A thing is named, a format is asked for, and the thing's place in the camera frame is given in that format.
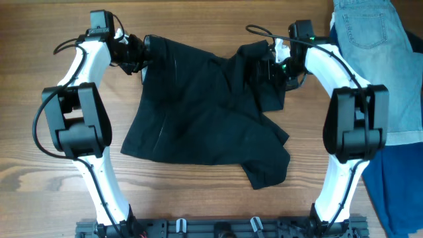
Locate black shorts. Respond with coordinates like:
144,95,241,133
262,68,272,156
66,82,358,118
121,35,290,189

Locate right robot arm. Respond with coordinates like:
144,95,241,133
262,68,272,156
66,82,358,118
246,20,389,237

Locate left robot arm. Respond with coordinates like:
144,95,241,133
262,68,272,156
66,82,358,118
32,10,149,237

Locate light blue denim shorts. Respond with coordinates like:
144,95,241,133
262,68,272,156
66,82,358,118
331,0,422,145

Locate blue garment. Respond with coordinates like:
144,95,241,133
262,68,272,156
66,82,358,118
330,27,422,237

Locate black right camera cable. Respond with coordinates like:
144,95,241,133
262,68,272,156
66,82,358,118
245,24,371,237

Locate black camera cable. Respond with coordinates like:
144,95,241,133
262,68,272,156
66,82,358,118
245,24,371,237
32,13,126,237

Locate black left camera cable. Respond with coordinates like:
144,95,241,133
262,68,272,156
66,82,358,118
32,13,126,237

